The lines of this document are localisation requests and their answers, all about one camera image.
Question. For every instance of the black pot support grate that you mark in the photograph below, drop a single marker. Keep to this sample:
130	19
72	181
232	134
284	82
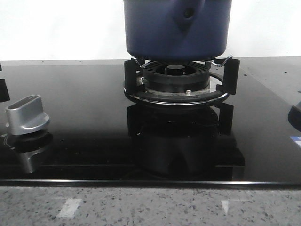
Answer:
222	83

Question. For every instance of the black gas burner head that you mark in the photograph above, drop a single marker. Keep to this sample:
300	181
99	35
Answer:
176	77

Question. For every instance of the blue white label sticker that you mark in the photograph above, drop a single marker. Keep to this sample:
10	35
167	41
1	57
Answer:
297	140

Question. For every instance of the black left burner grate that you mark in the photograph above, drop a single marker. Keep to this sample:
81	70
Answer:
4	94

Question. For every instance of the black glass cooktop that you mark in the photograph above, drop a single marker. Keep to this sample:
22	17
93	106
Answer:
97	137

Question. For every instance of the blue cooking pot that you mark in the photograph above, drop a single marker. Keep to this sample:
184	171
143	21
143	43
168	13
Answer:
173	30

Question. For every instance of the silver stove control knob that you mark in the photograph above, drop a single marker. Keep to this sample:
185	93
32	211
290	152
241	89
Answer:
26	116

